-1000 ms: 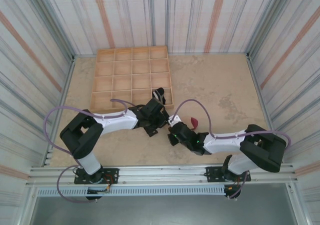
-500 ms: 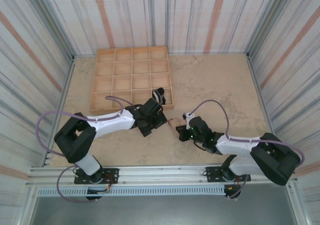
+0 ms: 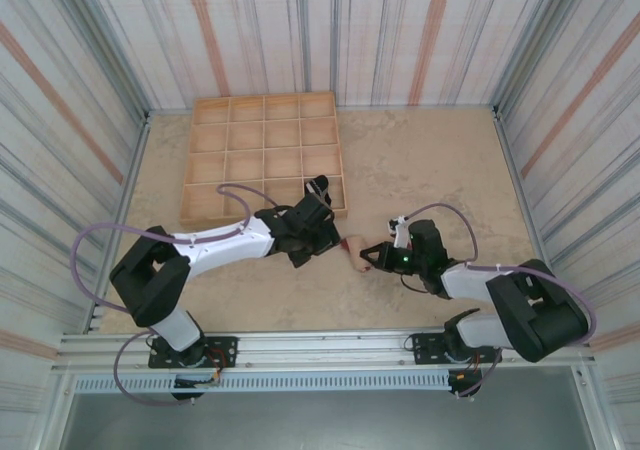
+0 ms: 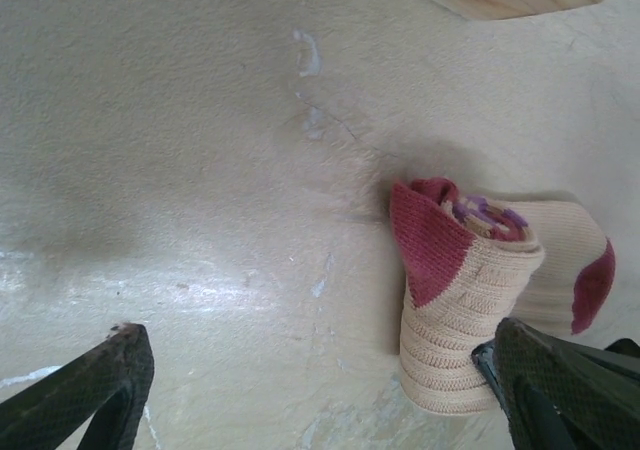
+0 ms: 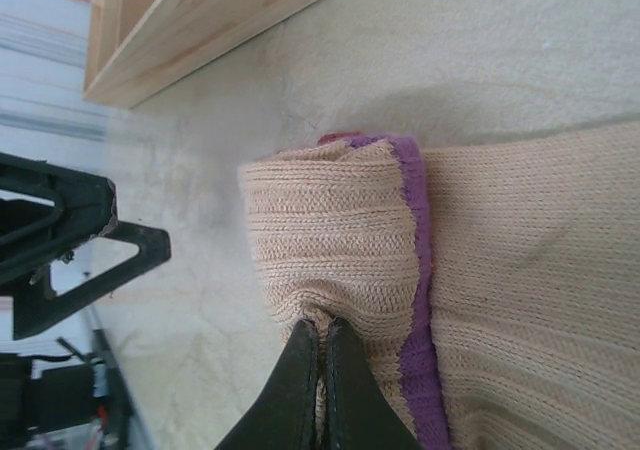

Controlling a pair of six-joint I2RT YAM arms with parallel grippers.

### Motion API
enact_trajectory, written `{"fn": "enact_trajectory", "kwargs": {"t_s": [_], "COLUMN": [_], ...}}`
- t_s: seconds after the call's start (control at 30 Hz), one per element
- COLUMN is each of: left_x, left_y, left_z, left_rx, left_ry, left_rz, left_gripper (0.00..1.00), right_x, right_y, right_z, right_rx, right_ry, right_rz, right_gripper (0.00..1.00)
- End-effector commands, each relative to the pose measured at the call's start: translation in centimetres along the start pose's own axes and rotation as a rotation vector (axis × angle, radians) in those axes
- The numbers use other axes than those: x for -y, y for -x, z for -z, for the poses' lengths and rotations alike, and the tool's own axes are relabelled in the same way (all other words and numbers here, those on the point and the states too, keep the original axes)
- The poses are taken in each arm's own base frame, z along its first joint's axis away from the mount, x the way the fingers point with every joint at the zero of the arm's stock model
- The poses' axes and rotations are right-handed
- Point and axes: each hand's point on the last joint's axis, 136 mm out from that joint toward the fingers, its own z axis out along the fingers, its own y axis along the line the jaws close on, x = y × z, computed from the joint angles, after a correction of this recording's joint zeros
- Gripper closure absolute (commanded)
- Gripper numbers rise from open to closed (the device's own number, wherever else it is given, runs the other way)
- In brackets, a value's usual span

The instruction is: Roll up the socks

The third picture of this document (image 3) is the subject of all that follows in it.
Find beige sock purple stripes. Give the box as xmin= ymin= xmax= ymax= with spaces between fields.
xmin=341 ymin=234 xmax=374 ymax=274

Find black white striped sock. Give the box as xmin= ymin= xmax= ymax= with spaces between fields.
xmin=303 ymin=174 xmax=334 ymax=207
xmin=387 ymin=214 xmax=412 ymax=249

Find wooden compartment tray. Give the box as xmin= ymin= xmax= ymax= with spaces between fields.
xmin=178 ymin=93 xmax=350 ymax=223

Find black connector box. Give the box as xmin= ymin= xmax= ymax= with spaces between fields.
xmin=447 ymin=368 xmax=484 ymax=399
xmin=172 ymin=374 xmax=222 ymax=401

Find aluminium table edge profile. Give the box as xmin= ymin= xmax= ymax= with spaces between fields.
xmin=492 ymin=104 xmax=569 ymax=327
xmin=84 ymin=111 xmax=153 ymax=334

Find grey metal sheet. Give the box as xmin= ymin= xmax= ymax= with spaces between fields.
xmin=59 ymin=393 xmax=601 ymax=450

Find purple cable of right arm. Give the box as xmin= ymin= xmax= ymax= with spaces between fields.
xmin=404 ymin=202 xmax=599 ymax=400

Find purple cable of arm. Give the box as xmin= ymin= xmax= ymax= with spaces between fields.
xmin=404 ymin=202 xmax=599 ymax=400
xmin=72 ymin=183 xmax=281 ymax=407

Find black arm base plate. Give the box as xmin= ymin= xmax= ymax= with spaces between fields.
xmin=148 ymin=336 xmax=239 ymax=370
xmin=410 ymin=330 xmax=503 ymax=367

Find aluminium mounting rail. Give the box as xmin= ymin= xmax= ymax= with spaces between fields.
xmin=52 ymin=326 xmax=599 ymax=374

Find grey slotted cable duct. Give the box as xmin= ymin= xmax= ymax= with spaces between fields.
xmin=73 ymin=371 xmax=484 ymax=395

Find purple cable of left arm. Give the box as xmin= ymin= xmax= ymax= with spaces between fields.
xmin=72 ymin=183 xmax=281 ymax=407

